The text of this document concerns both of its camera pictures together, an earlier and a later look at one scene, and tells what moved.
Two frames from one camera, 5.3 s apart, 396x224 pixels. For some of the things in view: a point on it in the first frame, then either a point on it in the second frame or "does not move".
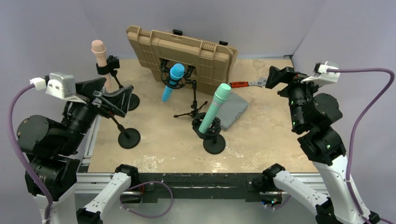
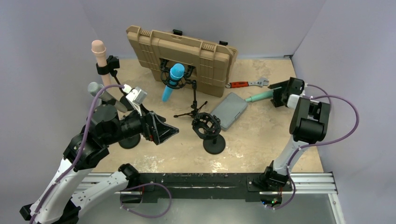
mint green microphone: x=221 y=94 → x=260 y=96
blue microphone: x=177 y=72 does not move
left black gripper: x=117 y=101 → x=154 y=127
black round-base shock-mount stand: x=214 y=143 does not move
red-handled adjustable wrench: x=261 y=82 does not move
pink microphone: x=99 y=49 does not move
